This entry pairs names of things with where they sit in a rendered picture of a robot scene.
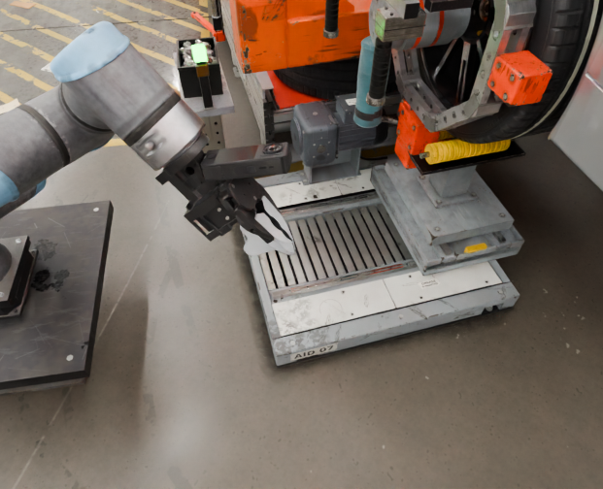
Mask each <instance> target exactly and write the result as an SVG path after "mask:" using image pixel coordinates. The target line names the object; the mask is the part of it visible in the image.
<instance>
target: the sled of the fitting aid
mask: <svg viewBox="0 0 603 489"><path fill-rule="evenodd" d="M370 181H371V182H372V184H373V186H374V188H375V190H376V191H377V193H378V195H379V197H380V199H381V201H382V202H383V204H384V206H385V209H386V210H387V212H388V214H389V216H390V218H391V219H392V221H393V223H394V225H395V227H396V229H397V230H398V232H399V234H400V236H401V238H402V239H403V241H404V243H405V245H406V247H407V248H408V249H409V251H410V253H411V255H412V257H413V258H414V260H415V262H416V264H417V266H418V267H419V270H420V272H421V274H422V275H423V276H427V275H432V274H436V273H440V272H444V271H448V270H452V269H457V268H461V267H465V266H469V265H474V264H478V263H482V262H486V261H490V260H494V259H499V258H503V257H507V256H512V255H516V254H518V252H519V250H520V248H521V246H522V245H523V243H524V241H525V239H524V238H523V237H522V236H521V234H520V233H519V231H518V230H517V229H516V228H515V226H514V225H513V224H512V226H511V228H510V229H506V230H501V231H497V232H492V233H487V234H483V235H479V236H475V237H470V238H466V239H461V240H457V241H452V242H448V243H443V244H436V245H429V243H428V241H427V240H426V238H425V236H424V235H423V234H422V232H421V231H420V229H419V227H418V225H417V223H416V222H415V220H414V218H413V216H412V215H411V213H410V211H409V210H408V208H407V206H406V205H405V203H404V201H403V200H402V198H401V196H400V195H399V193H398V191H397V190H396V188H395V186H394V185H393V183H392V181H391V180H390V178H389V176H388V174H387V173H386V171H385V164H380V165H375V166H372V171H371V178H370Z"/></svg>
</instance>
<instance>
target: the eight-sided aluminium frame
mask: <svg viewBox="0 0 603 489"><path fill-rule="evenodd" d="M493 1H494V8H495V15H494V22H493V24H492V27H491V31H490V34H489V37H488V40H487V43H486V49H485V52H484V55H483V58H482V62H481V65H480V68H479V71H478V74H477V77H476V80H475V83H474V86H473V89H472V93H471V96H470V99H469V100H468V101H466V102H464V103H462V104H459V105H457V106H455V107H453V108H451V109H448V110H447V109H446V108H445V107H444V105H443V104H442V103H441V102H440V101H439V99H438V98H437V97H436V96H435V95H434V93H433V92H432V91H431V90H430V89H429V87H428V86H427V85H426V84H425V83H424V82H423V80H422V79H421V76H420V73H419V62H418V56H417V50H416V49H405V55H406V62H407V68H408V73H407V71H406V65H405V58H404V52H403V50H396V49H393V50H392V57H393V63H394V70H395V76H396V84H397V87H398V91H399V92H400V95H401V96H402V95H404V97H405V99H406V101H407V102H408V104H409V105H410V106H411V108H412V109H413V110H414V112H415V113H416V114H417V116H418V117H419V119H420V120H421V121H422V123H423V124H424V128H426V129H428V131H429V132H430V133H433V132H439V131H445V130H450V129H454V128H456V127H458V126H460V125H463V124H466V123H469V122H472V121H474V120H477V119H480V118H483V117H485V116H489V115H493V114H495V113H498V112H499V110H500V107H501V105H502V104H503V103H504V102H503V101H502V100H501V99H500V98H499V97H498V96H497V95H496V94H495V93H494V92H493V91H492V90H491V89H490V88H489V87H488V86H487V82H488V79H489V76H490V73H491V70H492V67H493V64H494V61H495V58H496V56H497V55H498V54H503V53H510V52H517V51H522V48H523V45H524V43H525V40H526V37H527V35H528V32H529V30H530V27H533V20H534V17H535V15H536V0H493Z"/></svg>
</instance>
